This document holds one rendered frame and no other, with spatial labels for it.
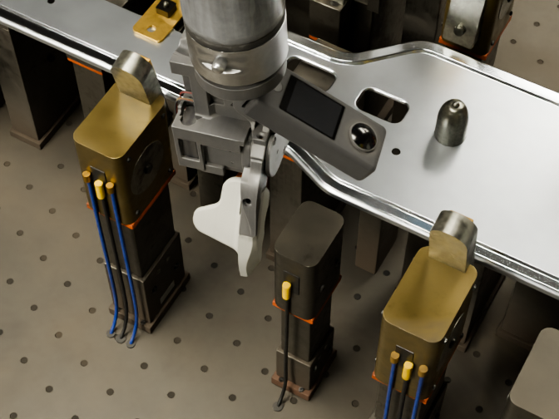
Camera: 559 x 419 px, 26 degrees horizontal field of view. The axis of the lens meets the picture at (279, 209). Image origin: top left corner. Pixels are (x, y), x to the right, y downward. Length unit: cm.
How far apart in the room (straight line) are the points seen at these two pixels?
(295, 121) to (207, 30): 12
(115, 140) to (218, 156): 22
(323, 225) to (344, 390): 29
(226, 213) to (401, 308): 18
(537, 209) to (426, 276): 16
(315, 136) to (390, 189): 27
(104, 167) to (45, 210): 39
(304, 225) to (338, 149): 24
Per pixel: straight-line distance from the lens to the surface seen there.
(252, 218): 98
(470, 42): 134
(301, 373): 137
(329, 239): 117
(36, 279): 151
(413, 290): 108
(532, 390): 113
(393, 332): 107
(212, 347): 144
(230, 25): 85
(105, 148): 118
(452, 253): 107
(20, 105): 158
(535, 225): 119
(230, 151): 97
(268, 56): 88
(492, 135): 125
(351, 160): 95
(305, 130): 94
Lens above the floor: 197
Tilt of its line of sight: 56 degrees down
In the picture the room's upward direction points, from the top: straight up
